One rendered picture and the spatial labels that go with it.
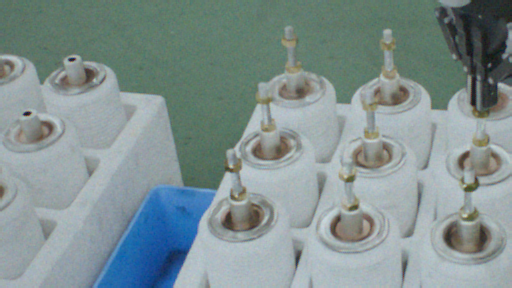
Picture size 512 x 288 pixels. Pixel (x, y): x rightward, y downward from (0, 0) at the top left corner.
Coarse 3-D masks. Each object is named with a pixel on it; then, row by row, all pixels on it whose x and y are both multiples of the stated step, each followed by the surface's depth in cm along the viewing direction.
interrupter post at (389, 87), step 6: (384, 78) 116; (390, 78) 116; (396, 78) 116; (384, 84) 116; (390, 84) 116; (396, 84) 117; (384, 90) 117; (390, 90) 117; (396, 90) 117; (384, 96) 118; (390, 96) 117; (396, 96) 118
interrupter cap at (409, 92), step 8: (376, 80) 121; (400, 80) 121; (408, 80) 120; (376, 88) 120; (400, 88) 119; (408, 88) 119; (416, 88) 119; (360, 96) 118; (376, 96) 119; (400, 96) 118; (408, 96) 118; (416, 96) 118; (384, 104) 117; (392, 104) 117; (400, 104) 116; (408, 104) 116; (416, 104) 116; (376, 112) 116; (384, 112) 116; (392, 112) 115; (400, 112) 116
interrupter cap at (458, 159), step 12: (468, 144) 109; (492, 144) 109; (456, 156) 108; (468, 156) 108; (492, 156) 108; (504, 156) 107; (456, 168) 106; (492, 168) 106; (504, 168) 106; (480, 180) 104; (492, 180) 104; (504, 180) 105
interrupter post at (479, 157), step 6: (474, 150) 105; (480, 150) 105; (486, 150) 105; (474, 156) 105; (480, 156) 105; (486, 156) 105; (474, 162) 106; (480, 162) 106; (486, 162) 106; (474, 168) 106; (480, 168) 106; (486, 168) 106
